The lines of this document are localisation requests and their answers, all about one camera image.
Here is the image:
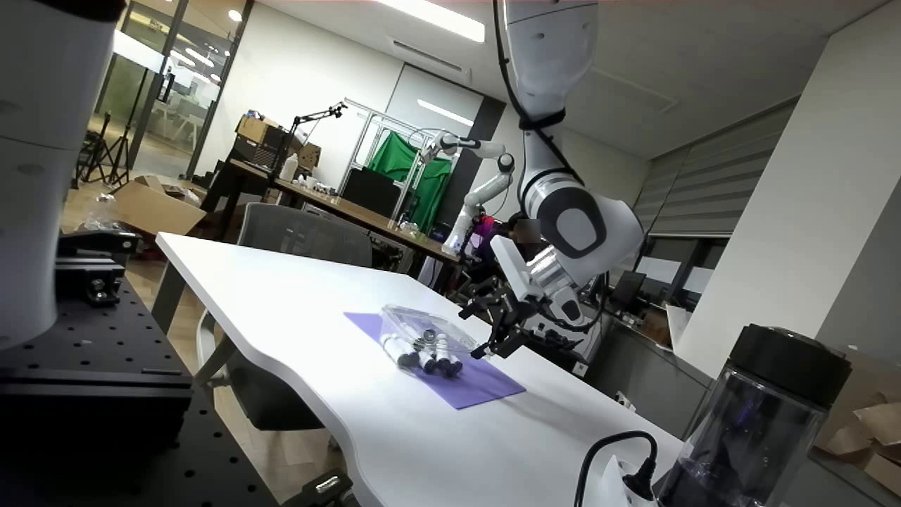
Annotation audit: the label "purple mat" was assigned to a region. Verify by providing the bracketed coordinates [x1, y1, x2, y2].
[339, 310, 528, 415]

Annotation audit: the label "black clamp device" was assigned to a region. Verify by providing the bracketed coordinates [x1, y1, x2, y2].
[54, 227, 141, 310]

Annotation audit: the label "black perforated breadboard table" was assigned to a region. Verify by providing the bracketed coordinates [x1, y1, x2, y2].
[0, 276, 355, 507]

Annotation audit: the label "flattened cardboard pieces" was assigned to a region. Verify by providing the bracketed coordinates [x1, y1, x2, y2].
[812, 401, 901, 501]

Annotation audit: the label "long wooden desk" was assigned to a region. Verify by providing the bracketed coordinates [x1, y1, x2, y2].
[199, 155, 460, 276]

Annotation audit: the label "green curtain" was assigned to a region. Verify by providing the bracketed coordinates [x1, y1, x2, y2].
[363, 131, 456, 235]

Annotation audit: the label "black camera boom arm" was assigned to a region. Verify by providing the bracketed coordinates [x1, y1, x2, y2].
[287, 99, 351, 137]

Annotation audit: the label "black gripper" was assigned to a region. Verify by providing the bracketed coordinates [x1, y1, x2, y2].
[456, 286, 546, 366]

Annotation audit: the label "grey desk partition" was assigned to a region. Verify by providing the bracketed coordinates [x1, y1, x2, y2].
[584, 321, 718, 444]

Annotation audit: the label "black power cable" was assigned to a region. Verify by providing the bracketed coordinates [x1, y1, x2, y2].
[574, 429, 660, 507]

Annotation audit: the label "clear plastic container base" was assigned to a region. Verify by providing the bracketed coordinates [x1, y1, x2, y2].
[377, 320, 491, 383]

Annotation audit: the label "black computer monitor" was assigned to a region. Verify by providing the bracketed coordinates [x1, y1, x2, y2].
[337, 166, 401, 220]

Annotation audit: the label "white and black container contents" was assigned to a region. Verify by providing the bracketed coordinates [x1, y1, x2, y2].
[390, 331, 467, 383]

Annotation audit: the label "stacked cardboard boxes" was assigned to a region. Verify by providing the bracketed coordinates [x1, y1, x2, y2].
[231, 110, 324, 180]

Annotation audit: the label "grey window blinds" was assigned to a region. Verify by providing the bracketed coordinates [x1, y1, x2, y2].
[636, 99, 798, 242]

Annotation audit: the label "ceiling light panel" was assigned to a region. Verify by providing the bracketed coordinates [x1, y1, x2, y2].
[375, 0, 490, 45]

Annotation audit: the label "clear tumbler with black lid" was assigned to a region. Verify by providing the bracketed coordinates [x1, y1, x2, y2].
[652, 321, 853, 507]

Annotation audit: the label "white power strip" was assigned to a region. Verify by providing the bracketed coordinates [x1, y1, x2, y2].
[589, 452, 681, 507]

